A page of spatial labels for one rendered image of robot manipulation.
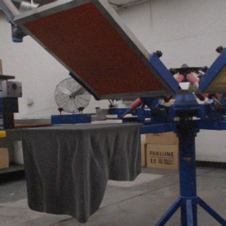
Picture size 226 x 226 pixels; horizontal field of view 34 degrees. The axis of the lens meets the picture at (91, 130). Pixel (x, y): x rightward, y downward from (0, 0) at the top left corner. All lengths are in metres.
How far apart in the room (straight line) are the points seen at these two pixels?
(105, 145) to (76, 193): 0.27
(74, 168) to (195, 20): 5.22
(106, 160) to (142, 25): 5.57
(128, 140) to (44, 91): 4.93
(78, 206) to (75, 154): 0.23
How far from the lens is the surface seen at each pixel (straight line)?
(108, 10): 1.73
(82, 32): 1.91
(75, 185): 1.69
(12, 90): 2.12
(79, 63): 2.17
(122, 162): 1.86
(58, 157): 1.74
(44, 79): 6.76
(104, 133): 1.73
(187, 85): 2.18
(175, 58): 6.72
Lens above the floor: 1.03
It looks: 3 degrees down
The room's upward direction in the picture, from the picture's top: 2 degrees counter-clockwise
